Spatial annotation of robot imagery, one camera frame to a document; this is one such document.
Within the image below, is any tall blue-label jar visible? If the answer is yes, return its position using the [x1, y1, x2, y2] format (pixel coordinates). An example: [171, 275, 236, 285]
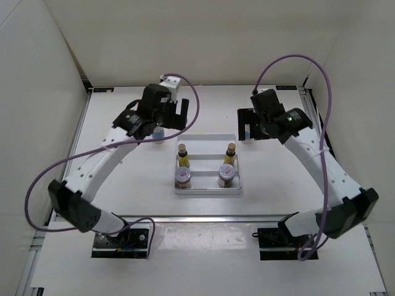
[245, 125, 251, 139]
[151, 126, 165, 144]

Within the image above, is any small yellow-label bottle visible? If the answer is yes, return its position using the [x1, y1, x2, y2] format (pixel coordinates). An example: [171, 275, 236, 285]
[223, 142, 236, 166]
[178, 143, 189, 168]

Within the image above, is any short spice jar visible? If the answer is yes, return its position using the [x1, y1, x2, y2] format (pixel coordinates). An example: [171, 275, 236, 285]
[175, 166, 192, 189]
[217, 164, 236, 188]

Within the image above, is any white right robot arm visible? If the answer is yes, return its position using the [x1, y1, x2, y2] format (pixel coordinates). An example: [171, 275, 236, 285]
[237, 108, 378, 247]

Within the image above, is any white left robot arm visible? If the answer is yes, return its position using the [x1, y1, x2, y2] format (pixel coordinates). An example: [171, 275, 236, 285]
[48, 96, 189, 247]

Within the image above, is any right dark corner label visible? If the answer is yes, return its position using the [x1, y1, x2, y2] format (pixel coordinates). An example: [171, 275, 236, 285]
[275, 85, 297, 91]

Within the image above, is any dark corner label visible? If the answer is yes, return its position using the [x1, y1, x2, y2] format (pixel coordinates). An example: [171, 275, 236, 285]
[93, 88, 114, 93]
[275, 85, 297, 91]

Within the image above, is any white divided tray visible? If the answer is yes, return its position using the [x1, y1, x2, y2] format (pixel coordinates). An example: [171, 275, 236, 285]
[174, 134, 242, 195]

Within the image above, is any left dark corner label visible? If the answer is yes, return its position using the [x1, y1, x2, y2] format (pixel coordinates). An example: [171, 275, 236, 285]
[93, 88, 114, 93]

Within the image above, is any aluminium frame rail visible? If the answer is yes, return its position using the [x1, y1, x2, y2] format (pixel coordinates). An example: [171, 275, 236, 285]
[117, 215, 294, 223]

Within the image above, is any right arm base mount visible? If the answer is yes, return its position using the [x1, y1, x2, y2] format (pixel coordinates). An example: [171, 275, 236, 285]
[252, 213, 315, 261]

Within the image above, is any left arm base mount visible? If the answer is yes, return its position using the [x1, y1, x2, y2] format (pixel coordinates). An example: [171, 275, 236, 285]
[91, 223, 152, 259]

